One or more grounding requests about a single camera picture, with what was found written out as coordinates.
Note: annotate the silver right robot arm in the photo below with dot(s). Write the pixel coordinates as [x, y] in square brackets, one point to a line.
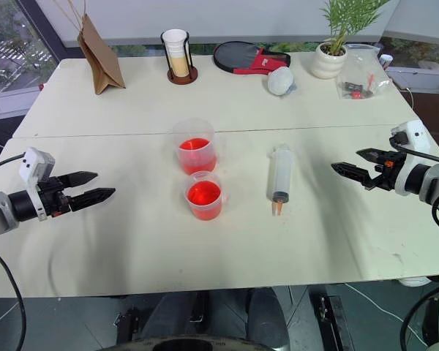
[433, 179]

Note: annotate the small clear cup red liquid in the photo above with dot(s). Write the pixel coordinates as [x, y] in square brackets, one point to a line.
[203, 199]

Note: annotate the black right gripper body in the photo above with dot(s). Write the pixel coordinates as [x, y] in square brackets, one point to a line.
[389, 172]

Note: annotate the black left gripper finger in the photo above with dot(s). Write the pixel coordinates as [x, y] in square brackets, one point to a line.
[95, 196]
[80, 177]

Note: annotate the stack of white paper cups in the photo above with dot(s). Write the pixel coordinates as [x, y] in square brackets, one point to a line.
[177, 55]

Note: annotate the black metal bracket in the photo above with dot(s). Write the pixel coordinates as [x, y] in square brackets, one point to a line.
[128, 325]

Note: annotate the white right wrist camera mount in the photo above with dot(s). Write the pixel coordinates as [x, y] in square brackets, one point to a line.
[415, 137]

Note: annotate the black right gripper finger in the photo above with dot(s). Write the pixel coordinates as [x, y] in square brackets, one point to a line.
[371, 155]
[353, 172]

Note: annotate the cup stack in holder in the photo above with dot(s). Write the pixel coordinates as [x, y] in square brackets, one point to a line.
[183, 78]

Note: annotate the large clear plastic syringe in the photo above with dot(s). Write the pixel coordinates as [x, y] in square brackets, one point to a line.
[280, 172]

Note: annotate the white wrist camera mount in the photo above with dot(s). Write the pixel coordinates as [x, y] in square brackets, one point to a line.
[34, 164]
[415, 137]

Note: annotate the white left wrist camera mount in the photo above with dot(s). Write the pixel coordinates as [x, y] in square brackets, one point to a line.
[34, 164]

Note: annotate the black red paddle case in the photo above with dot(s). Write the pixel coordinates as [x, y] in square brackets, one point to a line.
[241, 56]

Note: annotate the clear bag with small parts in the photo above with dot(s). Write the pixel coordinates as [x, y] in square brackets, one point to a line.
[362, 84]

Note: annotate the black metal frame bar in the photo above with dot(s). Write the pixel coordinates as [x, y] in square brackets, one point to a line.
[331, 321]

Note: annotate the white ribbed plant pot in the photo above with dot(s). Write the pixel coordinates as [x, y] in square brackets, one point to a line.
[328, 64]

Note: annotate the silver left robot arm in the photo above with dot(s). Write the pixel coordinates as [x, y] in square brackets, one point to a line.
[0, 208]

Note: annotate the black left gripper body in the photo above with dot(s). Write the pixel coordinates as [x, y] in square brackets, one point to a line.
[55, 199]

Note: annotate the brown paper bag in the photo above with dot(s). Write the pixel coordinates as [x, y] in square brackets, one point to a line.
[102, 62]

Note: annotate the dark brown side cabinet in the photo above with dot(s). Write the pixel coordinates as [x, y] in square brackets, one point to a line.
[430, 98]

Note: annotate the large clear cup red liquid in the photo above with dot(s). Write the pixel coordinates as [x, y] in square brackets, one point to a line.
[195, 153]

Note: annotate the green leafy plant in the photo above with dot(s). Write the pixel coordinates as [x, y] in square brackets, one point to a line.
[345, 16]

